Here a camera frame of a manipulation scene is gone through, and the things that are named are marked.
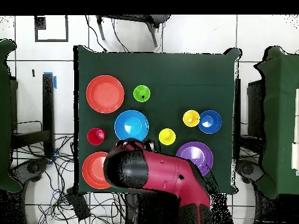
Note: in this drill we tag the light blue plastic bowl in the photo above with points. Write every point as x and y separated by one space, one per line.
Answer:
131 123

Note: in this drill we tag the yellow smooth plastic cup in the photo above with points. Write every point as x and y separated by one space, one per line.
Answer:
167 136

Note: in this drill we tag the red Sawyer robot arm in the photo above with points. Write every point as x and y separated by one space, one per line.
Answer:
163 170

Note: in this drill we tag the red plastic cup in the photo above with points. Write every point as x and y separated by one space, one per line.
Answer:
96 136

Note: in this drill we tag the orange plastic bowl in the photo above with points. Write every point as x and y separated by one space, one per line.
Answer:
105 94
93 170

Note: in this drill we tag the green stepped plastic cup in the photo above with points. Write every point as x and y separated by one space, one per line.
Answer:
141 93

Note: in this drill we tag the yellow stepped plastic cup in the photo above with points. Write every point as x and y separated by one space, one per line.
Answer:
191 118

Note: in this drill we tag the purple plastic bowl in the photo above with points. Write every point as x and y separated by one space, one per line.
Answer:
198 154

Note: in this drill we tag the dark blue plastic bowl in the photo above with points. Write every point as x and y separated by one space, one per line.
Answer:
209 121

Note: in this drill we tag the dark green tablecloth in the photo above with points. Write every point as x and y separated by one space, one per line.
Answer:
175 70

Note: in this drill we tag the black power strip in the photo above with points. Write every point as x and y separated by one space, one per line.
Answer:
78 205

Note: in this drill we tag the black metal stand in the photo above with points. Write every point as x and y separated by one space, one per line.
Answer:
255 105
48 105

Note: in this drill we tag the blue tape strip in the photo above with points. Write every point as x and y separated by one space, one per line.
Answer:
55 82

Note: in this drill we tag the black chair base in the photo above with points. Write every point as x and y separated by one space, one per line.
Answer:
247 169
32 168

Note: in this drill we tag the grey metal-legged chair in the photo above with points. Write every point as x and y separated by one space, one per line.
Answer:
158 18

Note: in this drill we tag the white panel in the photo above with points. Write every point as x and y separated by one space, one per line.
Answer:
295 140

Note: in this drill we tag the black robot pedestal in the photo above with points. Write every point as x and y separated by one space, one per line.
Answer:
132 210

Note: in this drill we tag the black square frame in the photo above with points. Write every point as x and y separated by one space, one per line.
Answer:
40 23

